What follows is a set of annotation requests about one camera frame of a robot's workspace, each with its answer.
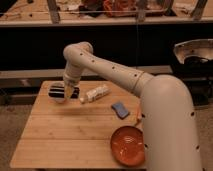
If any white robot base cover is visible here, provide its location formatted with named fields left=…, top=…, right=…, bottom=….
left=173, top=39, right=213, bottom=64

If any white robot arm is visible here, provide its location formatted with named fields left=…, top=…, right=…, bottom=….
left=63, top=42, right=202, bottom=171

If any white plastic bottle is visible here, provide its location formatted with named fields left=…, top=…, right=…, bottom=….
left=79, top=84, right=110, bottom=104

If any wooden table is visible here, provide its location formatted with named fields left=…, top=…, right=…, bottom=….
left=10, top=81, right=141, bottom=169

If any blue sponge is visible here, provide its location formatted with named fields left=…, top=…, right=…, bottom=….
left=111, top=102, right=130, bottom=119

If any orange carrot toy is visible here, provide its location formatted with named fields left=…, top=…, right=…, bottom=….
left=135, top=104, right=142, bottom=125

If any orange ribbed plate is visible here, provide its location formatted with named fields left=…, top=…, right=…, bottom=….
left=110, top=126, right=145, bottom=167

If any orange object on shelf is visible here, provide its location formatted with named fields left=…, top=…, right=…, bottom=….
left=103, top=0, right=136, bottom=17

